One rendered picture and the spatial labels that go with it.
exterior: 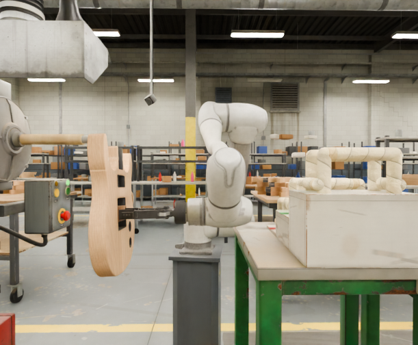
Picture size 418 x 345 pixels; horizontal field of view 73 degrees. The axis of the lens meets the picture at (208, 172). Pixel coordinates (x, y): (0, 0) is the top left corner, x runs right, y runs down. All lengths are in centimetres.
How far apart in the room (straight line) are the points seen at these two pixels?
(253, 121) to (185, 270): 84
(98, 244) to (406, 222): 75
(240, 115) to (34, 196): 89
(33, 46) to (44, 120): 1288
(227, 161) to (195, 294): 101
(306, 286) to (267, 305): 10
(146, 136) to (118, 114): 145
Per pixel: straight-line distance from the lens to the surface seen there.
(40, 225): 123
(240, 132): 133
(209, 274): 158
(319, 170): 72
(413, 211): 82
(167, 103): 1228
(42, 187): 122
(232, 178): 76
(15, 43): 90
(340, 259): 75
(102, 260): 83
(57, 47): 85
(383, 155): 78
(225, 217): 88
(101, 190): 83
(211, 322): 168
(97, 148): 82
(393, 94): 1462
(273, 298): 75
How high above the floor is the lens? 116
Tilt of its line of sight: 1 degrees down
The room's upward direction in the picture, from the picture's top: straight up
